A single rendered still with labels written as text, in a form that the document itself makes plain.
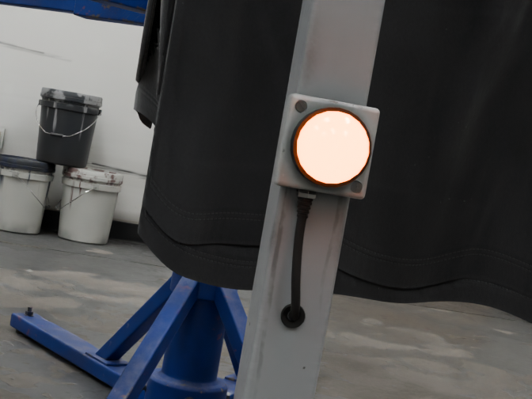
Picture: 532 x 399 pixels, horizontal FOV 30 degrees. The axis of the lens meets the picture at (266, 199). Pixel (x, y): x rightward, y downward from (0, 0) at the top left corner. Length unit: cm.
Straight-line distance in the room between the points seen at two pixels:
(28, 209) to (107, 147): 61
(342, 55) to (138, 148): 492
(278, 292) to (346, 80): 12
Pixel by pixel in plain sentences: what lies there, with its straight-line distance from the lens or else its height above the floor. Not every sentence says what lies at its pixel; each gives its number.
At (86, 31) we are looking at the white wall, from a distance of 548.
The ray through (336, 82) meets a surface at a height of 69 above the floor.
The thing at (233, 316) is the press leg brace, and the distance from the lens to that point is 209.
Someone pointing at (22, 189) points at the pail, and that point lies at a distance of 511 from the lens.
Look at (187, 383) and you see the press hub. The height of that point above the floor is 11.
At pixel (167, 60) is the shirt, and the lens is 82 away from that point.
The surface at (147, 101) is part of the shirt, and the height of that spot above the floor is 67.
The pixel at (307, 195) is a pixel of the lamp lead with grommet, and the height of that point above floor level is 62.
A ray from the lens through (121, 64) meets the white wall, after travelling 546.
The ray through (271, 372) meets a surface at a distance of 56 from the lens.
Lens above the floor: 64
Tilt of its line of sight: 3 degrees down
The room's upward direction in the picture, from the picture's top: 10 degrees clockwise
